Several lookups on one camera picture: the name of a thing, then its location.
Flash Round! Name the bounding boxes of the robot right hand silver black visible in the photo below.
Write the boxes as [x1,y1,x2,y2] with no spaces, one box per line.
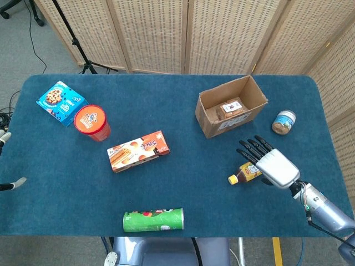
[236,135,301,190]

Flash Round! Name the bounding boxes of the robot left hand grey fingertips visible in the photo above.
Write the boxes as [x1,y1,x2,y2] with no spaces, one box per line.
[0,129,28,192]

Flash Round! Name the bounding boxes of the bread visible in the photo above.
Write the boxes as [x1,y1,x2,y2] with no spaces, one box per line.
[216,100,248,121]

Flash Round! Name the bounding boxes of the yellow tea bottle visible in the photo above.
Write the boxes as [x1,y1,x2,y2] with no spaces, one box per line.
[227,161,263,186]

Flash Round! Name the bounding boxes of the blue cookie box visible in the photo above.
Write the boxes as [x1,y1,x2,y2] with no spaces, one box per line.
[35,80,89,127]

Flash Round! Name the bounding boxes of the open brown cardboard box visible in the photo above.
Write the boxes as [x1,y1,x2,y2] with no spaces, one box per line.
[195,75,269,139]

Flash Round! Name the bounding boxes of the orange biscuit roll box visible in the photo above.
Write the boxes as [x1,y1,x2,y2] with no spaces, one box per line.
[106,130,171,173]

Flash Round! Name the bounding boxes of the small jar with blue label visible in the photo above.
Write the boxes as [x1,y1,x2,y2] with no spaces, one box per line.
[271,110,297,136]

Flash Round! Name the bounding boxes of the red orange noodle cup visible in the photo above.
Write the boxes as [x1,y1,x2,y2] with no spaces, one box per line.
[73,104,111,142]

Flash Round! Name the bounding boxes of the metal table leg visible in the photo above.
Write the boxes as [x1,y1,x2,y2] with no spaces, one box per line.
[237,237,246,266]

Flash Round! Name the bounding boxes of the blue felt table mat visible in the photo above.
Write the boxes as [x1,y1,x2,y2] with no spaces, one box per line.
[0,74,354,238]

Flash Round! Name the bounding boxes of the black tripod stand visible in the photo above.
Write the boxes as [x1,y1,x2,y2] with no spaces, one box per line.
[52,0,119,75]

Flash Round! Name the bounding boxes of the black office chair base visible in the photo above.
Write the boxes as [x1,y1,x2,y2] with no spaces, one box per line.
[0,0,45,27]

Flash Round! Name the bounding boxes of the green chips can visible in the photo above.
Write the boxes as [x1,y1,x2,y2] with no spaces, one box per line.
[123,208,185,233]

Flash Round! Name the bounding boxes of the grey blue robot torso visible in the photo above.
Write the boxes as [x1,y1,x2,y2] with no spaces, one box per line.
[103,237,231,266]

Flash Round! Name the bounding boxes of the black cable bundle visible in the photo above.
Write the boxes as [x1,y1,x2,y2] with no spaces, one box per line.
[0,91,20,133]

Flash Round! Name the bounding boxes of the thin black floor cable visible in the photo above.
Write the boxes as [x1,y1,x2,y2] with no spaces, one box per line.
[27,0,47,75]

